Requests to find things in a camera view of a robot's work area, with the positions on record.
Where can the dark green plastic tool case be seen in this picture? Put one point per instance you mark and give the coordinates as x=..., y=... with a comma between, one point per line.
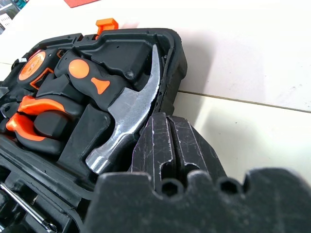
x=116, y=53

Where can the orange case latch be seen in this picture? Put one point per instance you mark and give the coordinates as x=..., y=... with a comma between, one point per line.
x=107, y=23

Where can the chrome shaft screwdriver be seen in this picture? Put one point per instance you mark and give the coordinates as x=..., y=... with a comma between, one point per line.
x=24, y=206

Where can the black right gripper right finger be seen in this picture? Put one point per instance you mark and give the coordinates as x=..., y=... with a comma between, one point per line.
x=192, y=150

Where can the orange black tape measure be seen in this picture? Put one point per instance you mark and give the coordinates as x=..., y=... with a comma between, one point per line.
x=31, y=65

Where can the red flat object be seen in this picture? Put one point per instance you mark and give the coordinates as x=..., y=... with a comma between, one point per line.
x=82, y=3

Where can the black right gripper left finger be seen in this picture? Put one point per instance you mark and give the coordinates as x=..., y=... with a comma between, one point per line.
x=153, y=148

